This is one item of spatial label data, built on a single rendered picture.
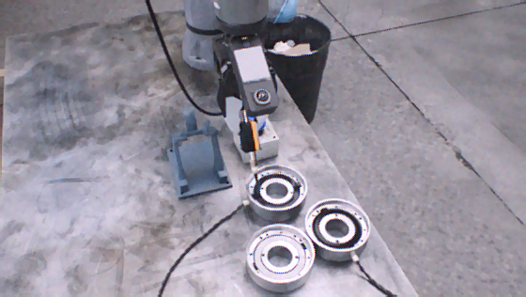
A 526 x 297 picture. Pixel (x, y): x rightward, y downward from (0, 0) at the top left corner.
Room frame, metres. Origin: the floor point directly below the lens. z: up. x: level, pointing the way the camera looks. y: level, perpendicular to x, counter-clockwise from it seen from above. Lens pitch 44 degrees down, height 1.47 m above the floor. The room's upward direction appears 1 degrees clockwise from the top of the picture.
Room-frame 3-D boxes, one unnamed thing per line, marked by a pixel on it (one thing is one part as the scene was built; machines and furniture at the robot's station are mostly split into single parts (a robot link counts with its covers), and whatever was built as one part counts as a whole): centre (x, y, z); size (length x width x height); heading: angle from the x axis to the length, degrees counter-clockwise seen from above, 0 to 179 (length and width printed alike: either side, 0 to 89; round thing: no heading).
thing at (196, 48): (1.03, 0.13, 0.85); 0.15 x 0.15 x 0.10
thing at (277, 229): (0.42, -0.03, 0.82); 0.10 x 0.10 x 0.04
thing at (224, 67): (0.63, 0.04, 1.07); 0.09 x 0.08 x 0.12; 18
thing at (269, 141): (0.70, 0.02, 0.82); 0.08 x 0.07 x 0.05; 20
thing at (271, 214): (0.56, -0.02, 0.82); 0.10 x 0.10 x 0.04
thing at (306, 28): (1.75, -0.10, 0.21); 0.34 x 0.34 x 0.43
